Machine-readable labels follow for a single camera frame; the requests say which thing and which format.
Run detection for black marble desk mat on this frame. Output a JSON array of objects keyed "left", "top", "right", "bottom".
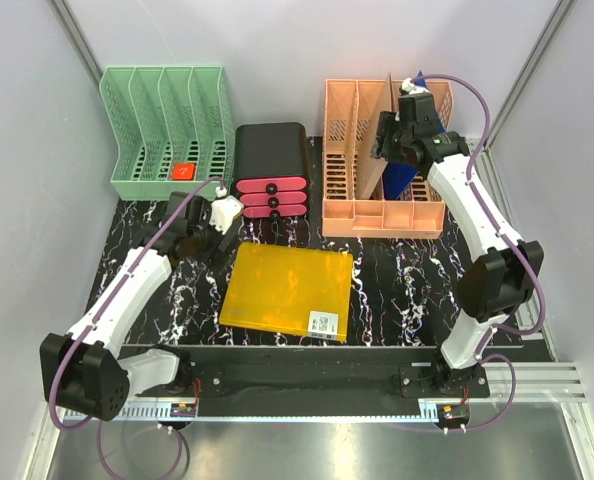
[{"left": 125, "top": 137, "right": 471, "bottom": 347}]

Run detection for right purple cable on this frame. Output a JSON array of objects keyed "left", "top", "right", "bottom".
[{"left": 406, "top": 73, "right": 548, "bottom": 432}]

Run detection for yellow folder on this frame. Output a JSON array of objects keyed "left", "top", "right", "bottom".
[{"left": 219, "top": 242, "right": 354, "bottom": 342}]

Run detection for black drawer cabinet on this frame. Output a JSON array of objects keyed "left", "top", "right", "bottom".
[{"left": 233, "top": 122, "right": 310, "bottom": 212}]

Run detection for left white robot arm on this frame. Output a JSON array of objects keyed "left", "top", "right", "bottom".
[{"left": 39, "top": 188, "right": 244, "bottom": 430}]

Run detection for pink folder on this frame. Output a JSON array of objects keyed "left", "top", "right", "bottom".
[{"left": 355, "top": 73, "right": 398, "bottom": 200}]

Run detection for pink bottom drawer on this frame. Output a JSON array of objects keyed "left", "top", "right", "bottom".
[{"left": 243, "top": 204, "right": 307, "bottom": 219}]

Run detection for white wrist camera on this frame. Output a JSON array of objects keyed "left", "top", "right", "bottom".
[
  {"left": 209, "top": 195, "right": 244, "bottom": 235},
  {"left": 399, "top": 78, "right": 430, "bottom": 97}
]

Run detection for green file organizer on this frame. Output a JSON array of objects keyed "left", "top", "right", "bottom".
[{"left": 99, "top": 66, "right": 235, "bottom": 201}]

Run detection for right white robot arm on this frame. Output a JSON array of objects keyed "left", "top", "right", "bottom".
[{"left": 371, "top": 86, "right": 544, "bottom": 397}]

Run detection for blue folder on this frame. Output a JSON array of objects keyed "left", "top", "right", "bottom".
[{"left": 382, "top": 73, "right": 453, "bottom": 200}]

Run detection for aluminium frame rail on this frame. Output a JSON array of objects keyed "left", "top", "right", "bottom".
[{"left": 44, "top": 362, "right": 589, "bottom": 401}]

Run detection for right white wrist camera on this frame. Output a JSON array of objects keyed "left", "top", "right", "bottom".
[{"left": 399, "top": 78, "right": 430, "bottom": 97}]

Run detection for orange file organizer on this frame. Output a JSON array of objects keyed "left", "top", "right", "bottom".
[{"left": 322, "top": 79, "right": 445, "bottom": 240}]

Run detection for pink top drawer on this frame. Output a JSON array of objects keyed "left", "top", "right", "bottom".
[{"left": 235, "top": 176, "right": 307, "bottom": 194}]

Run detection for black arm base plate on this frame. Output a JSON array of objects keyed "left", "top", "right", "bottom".
[{"left": 140, "top": 361, "right": 490, "bottom": 399}]

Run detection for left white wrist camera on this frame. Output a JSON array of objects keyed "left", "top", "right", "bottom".
[{"left": 209, "top": 195, "right": 244, "bottom": 235}]

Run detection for red square eraser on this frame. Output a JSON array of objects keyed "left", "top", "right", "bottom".
[{"left": 171, "top": 162, "right": 196, "bottom": 181}]

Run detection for pink drawer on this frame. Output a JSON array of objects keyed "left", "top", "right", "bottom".
[
  {"left": 235, "top": 176, "right": 307, "bottom": 194},
  {"left": 243, "top": 204, "right": 307, "bottom": 219},
  {"left": 240, "top": 191, "right": 307, "bottom": 207}
]

